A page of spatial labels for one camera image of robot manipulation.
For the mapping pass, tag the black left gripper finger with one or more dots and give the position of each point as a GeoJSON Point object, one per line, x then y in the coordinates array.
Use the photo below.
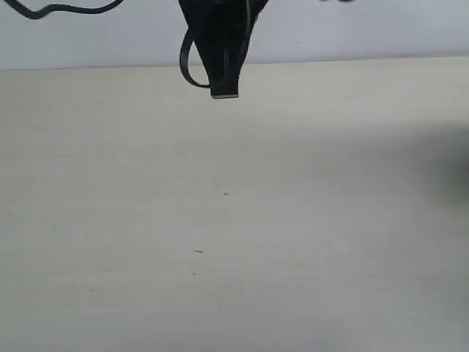
{"type": "Point", "coordinates": [240, 19]}
{"type": "Point", "coordinates": [205, 21]}

